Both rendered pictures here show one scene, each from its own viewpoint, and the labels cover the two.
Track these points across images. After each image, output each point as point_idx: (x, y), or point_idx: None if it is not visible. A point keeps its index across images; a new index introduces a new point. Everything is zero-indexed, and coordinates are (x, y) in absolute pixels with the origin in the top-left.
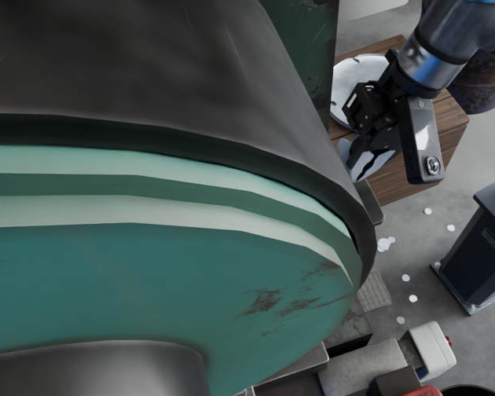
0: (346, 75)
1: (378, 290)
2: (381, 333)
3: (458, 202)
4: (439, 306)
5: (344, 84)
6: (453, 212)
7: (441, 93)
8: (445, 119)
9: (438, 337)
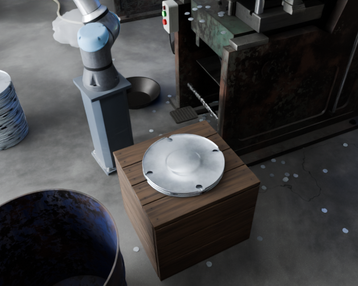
0: (206, 173)
1: (176, 115)
2: (171, 130)
3: (113, 197)
4: (138, 142)
5: (207, 166)
6: (118, 190)
7: (128, 169)
8: (130, 151)
9: (167, 3)
